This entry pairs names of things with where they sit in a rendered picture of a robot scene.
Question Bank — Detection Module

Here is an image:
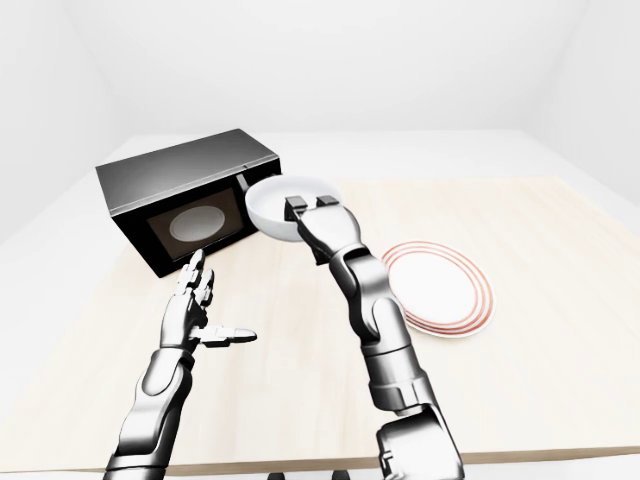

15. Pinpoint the silver robot left hand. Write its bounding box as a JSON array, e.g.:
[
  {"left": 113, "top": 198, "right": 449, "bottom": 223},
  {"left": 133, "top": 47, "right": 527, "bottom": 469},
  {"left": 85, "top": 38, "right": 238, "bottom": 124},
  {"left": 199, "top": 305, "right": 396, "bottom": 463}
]
[{"left": 158, "top": 248, "right": 259, "bottom": 352}]

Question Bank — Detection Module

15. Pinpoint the white plate with red rings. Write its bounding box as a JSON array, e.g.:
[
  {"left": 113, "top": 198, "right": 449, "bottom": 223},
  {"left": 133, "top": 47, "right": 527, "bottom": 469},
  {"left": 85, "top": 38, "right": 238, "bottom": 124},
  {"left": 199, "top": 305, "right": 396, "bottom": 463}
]
[{"left": 380, "top": 240, "right": 496, "bottom": 340}]

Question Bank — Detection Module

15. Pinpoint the silver robot right hand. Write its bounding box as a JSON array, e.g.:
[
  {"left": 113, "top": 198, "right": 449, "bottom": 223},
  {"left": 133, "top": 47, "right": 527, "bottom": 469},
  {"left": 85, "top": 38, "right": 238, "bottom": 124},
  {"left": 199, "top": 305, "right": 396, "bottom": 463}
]
[{"left": 283, "top": 195, "right": 364, "bottom": 268}]

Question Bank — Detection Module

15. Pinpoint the white microwave turntable plate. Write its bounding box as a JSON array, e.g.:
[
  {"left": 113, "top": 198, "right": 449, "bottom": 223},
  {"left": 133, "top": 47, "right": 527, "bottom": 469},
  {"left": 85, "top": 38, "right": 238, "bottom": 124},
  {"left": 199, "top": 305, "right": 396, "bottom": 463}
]
[{"left": 168, "top": 205, "right": 226, "bottom": 241}]

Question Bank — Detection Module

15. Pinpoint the black microwave oven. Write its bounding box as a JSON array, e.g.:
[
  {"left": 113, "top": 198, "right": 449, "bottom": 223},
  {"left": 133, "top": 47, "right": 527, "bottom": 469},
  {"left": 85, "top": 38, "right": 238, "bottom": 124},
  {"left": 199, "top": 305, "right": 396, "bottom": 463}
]
[{"left": 95, "top": 128, "right": 282, "bottom": 280}]

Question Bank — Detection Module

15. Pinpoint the white bowl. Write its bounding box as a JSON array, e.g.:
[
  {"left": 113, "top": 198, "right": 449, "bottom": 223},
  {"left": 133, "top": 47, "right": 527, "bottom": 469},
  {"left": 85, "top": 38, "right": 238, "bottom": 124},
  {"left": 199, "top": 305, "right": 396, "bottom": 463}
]
[{"left": 244, "top": 175, "right": 344, "bottom": 244}]

